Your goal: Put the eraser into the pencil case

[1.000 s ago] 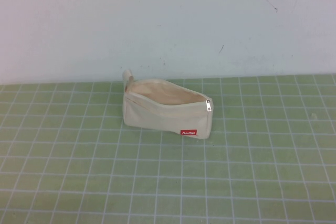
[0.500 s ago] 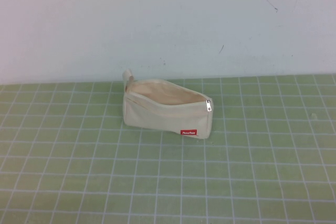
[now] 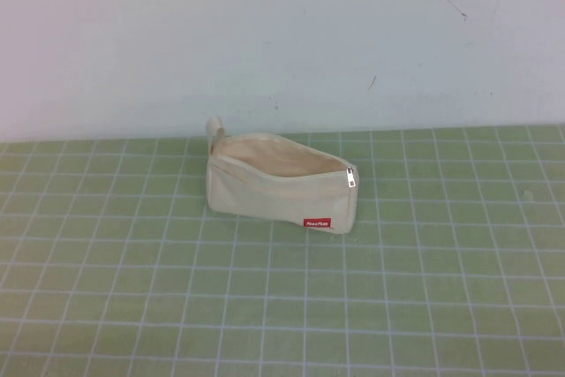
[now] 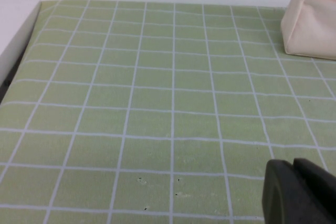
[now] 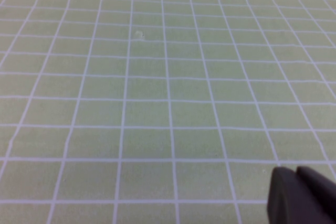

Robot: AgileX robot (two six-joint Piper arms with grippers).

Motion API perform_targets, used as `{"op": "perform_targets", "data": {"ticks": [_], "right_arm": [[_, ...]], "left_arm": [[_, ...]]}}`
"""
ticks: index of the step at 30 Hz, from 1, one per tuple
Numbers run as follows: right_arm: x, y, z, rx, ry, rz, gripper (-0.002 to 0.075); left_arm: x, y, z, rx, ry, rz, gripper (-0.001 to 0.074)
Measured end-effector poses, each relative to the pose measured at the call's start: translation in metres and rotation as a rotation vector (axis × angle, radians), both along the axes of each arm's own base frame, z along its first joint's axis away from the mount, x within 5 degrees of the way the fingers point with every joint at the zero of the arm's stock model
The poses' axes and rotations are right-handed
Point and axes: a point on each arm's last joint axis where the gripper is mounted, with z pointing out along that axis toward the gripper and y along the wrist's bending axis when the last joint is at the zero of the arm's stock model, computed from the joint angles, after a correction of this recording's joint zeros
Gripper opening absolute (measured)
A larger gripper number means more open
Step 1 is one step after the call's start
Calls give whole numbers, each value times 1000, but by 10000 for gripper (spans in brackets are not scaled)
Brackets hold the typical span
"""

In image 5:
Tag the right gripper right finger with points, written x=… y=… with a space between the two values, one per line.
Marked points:
x=317 y=182

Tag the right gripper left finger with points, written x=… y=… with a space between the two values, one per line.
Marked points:
x=288 y=200

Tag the green grid cutting mat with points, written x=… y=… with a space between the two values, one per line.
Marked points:
x=157 y=90

